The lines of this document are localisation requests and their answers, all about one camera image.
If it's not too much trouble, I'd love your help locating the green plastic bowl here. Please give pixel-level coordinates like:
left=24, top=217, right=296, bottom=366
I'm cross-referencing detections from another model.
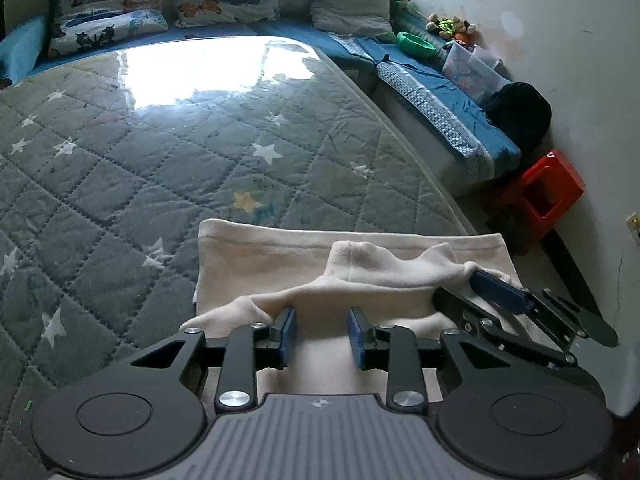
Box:
left=396, top=32, right=438, bottom=60

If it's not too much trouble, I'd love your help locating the clear plastic storage box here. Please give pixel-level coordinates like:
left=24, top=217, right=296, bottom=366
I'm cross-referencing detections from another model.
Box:
left=442, top=42, right=510, bottom=105

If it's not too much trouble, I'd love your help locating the grey square pillow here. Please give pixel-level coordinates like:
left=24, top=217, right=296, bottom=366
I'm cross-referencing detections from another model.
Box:
left=310, top=0, right=395, bottom=42

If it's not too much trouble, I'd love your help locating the cream sweatshirt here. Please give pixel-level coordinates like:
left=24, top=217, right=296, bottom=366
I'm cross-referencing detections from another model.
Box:
left=183, top=219, right=521, bottom=394

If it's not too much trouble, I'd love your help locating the small plush toys group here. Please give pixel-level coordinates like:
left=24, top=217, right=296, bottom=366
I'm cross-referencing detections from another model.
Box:
left=425, top=13, right=476, bottom=46

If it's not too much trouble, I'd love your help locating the small butterfly pillow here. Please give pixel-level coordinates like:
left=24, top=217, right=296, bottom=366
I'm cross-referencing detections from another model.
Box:
left=48, top=0, right=168, bottom=58

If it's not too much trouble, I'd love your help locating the quilted grey star table cover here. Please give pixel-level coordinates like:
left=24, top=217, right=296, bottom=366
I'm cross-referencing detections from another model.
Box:
left=1, top=37, right=471, bottom=479

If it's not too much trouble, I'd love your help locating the red plastic stool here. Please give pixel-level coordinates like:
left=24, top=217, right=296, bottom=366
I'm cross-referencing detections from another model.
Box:
left=494, top=148, right=586, bottom=255

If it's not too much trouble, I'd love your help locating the blue corner sofa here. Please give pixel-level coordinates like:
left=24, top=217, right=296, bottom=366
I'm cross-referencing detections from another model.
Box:
left=0, top=0, right=522, bottom=196

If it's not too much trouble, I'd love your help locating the black backpack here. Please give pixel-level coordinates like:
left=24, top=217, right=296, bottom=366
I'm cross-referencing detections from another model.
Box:
left=482, top=82, right=552, bottom=154

